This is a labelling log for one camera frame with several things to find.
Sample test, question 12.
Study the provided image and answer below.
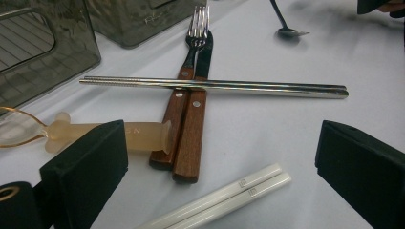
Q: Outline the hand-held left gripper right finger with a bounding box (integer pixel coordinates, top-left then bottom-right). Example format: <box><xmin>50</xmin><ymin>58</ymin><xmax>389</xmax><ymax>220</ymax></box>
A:
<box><xmin>314</xmin><ymin>119</ymin><xmax>405</xmax><ymax>229</ymax></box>

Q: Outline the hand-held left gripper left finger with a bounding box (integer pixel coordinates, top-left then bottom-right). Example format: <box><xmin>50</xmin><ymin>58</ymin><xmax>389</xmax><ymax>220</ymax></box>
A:
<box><xmin>39</xmin><ymin>119</ymin><xmax>129</xmax><ymax>229</ymax></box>

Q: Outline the wooden utensil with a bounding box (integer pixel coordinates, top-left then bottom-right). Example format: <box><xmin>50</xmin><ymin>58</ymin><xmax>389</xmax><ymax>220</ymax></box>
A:
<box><xmin>0</xmin><ymin>106</ymin><xmax>175</xmax><ymax>156</ymax></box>

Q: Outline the metal spoon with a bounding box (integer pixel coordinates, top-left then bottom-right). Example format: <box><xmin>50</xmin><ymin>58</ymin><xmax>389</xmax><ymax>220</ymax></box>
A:
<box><xmin>269</xmin><ymin>0</ymin><xmax>310</xmax><ymax>38</ymax></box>

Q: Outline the smoked plastic bin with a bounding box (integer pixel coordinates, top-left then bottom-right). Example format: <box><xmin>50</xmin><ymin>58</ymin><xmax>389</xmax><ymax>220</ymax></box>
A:
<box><xmin>0</xmin><ymin>0</ymin><xmax>102</xmax><ymax>110</ymax></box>
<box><xmin>84</xmin><ymin>0</ymin><xmax>208</xmax><ymax>50</ymax></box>

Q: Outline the steel chopstick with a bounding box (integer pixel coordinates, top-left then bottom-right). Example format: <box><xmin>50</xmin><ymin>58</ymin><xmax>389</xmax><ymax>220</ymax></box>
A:
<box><xmin>78</xmin><ymin>79</ymin><xmax>350</xmax><ymax>100</ymax></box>
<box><xmin>82</xmin><ymin>75</ymin><xmax>348</xmax><ymax>90</ymax></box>

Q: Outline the wooden-handled fork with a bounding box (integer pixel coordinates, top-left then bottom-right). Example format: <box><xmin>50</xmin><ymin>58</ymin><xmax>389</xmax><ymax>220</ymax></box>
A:
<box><xmin>148</xmin><ymin>5</ymin><xmax>211</xmax><ymax>171</ymax></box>

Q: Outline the wooden-handled knife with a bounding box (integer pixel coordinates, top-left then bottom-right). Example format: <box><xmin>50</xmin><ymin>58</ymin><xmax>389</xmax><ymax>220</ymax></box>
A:
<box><xmin>172</xmin><ymin>30</ymin><xmax>215</xmax><ymax>185</ymax></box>

